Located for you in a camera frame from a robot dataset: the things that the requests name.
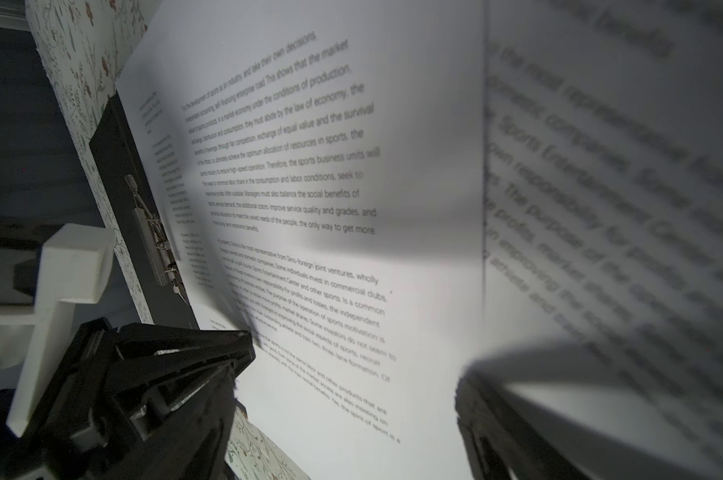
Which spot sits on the red folder with black inside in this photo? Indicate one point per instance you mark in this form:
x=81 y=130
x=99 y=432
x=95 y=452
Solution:
x=129 y=194

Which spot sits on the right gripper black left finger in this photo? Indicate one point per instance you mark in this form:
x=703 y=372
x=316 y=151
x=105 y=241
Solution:
x=139 y=402

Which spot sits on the printed paper sheet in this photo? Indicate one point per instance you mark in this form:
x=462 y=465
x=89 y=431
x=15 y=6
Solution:
x=529 y=189
x=210 y=243

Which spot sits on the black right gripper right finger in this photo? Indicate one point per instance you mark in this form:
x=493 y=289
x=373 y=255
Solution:
x=500 y=444

